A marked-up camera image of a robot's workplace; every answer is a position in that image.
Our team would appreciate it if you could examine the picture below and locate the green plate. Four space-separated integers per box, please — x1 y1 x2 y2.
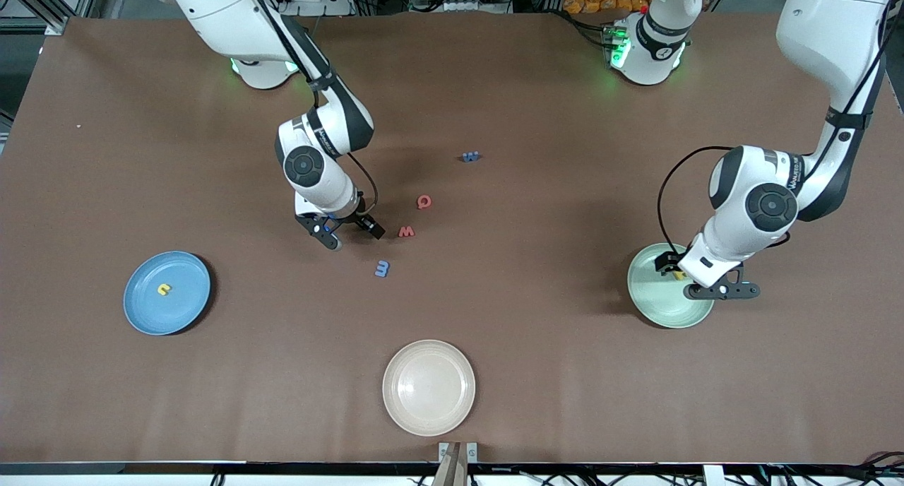
627 242 716 329

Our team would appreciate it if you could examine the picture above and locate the beige plate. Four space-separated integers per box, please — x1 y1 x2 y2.
382 339 476 437

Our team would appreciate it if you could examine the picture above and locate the blue plate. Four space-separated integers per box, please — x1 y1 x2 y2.
123 251 212 336

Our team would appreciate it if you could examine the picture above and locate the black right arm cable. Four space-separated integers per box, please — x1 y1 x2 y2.
244 0 379 215

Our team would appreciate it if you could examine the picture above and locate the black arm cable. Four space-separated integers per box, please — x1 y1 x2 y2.
657 0 901 255
244 0 379 215

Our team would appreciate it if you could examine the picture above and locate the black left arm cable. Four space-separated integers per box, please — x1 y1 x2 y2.
657 0 901 255

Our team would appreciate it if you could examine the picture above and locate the metal table edge bracket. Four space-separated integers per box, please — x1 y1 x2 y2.
438 441 479 486

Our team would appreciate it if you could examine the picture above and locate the red and black cable bundle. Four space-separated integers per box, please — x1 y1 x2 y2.
840 449 904 483

